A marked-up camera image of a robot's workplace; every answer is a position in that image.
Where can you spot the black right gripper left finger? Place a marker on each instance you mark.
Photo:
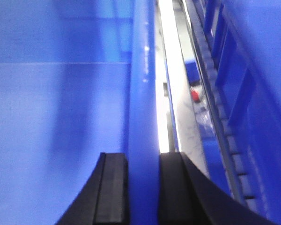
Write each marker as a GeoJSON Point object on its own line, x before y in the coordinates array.
{"type": "Point", "coordinates": [104, 198]}

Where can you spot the white roller track right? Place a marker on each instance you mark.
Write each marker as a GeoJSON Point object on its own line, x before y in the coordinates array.
{"type": "Point", "coordinates": [237, 173]}

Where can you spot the dark blue bin upper right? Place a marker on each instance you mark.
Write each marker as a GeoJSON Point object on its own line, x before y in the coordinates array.
{"type": "Point", "coordinates": [245, 43]}

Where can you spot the red small object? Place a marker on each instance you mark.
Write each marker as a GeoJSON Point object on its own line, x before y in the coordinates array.
{"type": "Point", "coordinates": [195, 96]}

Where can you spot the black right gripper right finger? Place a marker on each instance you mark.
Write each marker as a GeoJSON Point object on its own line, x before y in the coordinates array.
{"type": "Point", "coordinates": [188, 197]}

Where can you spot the light blue plastic bin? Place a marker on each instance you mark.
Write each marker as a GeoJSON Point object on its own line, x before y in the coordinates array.
{"type": "Point", "coordinates": [77, 78]}

